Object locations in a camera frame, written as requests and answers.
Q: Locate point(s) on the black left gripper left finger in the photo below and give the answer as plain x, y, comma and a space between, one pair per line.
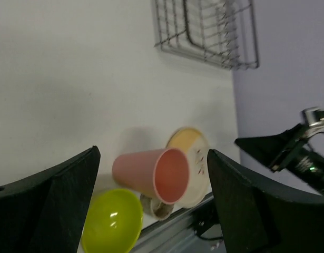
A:
45, 212

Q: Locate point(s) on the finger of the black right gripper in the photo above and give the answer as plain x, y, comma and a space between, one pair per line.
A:
268, 149

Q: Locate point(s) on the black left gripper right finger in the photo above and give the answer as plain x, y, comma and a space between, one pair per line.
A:
258, 214

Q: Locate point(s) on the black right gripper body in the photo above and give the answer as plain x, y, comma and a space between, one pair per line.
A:
293, 152

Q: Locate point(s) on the lime green bowl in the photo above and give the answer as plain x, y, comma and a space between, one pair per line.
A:
113, 222

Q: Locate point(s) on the speckled ceramic cup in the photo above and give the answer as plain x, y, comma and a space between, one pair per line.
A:
155, 208

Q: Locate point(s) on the pink plastic cup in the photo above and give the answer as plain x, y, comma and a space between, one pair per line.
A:
162, 173

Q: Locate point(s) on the yellow cream floral plate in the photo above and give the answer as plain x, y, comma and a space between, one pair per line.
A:
195, 146

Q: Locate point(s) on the aluminium rail frame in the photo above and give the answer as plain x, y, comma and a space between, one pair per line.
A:
186, 230

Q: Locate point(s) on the metal wire dish rack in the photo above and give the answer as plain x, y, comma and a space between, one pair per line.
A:
219, 33

